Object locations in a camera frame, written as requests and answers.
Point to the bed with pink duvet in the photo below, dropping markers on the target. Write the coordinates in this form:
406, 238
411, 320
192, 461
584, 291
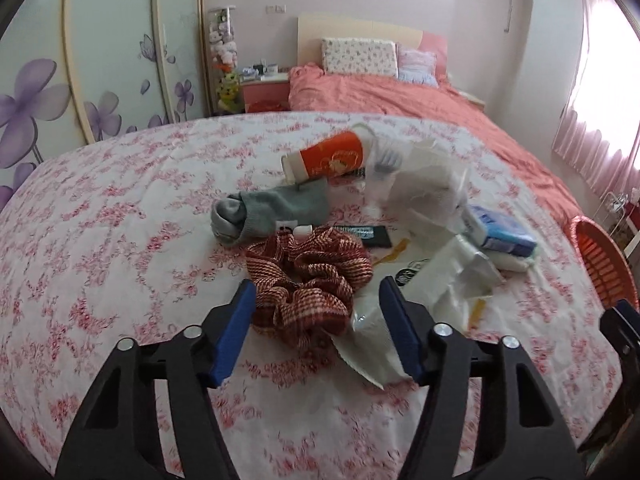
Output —
425, 105

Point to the red knit scrunchie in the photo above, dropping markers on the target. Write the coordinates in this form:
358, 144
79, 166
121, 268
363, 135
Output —
310, 270

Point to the orange paper cup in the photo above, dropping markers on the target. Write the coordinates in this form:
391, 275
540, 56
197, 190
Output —
330, 157

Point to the orange plastic basket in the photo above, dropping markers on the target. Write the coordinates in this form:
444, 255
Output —
600, 255

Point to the white printed plastic bag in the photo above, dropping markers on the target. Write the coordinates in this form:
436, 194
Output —
450, 280

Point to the white paper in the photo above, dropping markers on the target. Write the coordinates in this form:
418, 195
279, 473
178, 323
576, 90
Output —
425, 190

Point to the white floral pillow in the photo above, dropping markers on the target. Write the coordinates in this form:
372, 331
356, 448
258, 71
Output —
357, 56

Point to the pink curtain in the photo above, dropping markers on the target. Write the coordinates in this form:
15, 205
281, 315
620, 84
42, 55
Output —
600, 85

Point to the flower print sliding wardrobe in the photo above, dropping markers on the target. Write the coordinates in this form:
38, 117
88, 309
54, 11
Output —
100, 50

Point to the small white plastic piece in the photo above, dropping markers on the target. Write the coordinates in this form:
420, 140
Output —
302, 230

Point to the white wall outlet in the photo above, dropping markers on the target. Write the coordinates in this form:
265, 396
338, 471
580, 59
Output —
275, 9

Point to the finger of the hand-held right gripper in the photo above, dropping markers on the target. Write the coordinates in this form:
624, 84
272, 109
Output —
622, 332

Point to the white wall conduit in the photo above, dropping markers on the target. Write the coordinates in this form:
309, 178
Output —
510, 10

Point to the dark mug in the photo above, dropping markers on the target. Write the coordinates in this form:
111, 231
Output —
258, 68

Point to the grey sock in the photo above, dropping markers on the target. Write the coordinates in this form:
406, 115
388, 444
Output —
270, 207

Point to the beige and pink headboard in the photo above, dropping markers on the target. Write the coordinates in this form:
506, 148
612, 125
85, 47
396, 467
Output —
310, 35

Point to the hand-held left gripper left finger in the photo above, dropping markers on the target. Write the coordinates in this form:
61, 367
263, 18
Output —
231, 332

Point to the plush toy display tube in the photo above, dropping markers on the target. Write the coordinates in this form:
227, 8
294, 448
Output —
225, 55

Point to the pink striped pillow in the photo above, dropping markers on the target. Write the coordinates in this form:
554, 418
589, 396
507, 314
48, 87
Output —
417, 65

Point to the pink nightstand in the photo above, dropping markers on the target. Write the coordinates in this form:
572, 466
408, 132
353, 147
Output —
265, 92

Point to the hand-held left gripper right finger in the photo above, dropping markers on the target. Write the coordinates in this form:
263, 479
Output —
400, 335

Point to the blue tissue packet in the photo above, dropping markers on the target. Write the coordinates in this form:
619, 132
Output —
500, 237

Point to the clear plastic cup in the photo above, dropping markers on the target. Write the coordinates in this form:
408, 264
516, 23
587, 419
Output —
382, 160

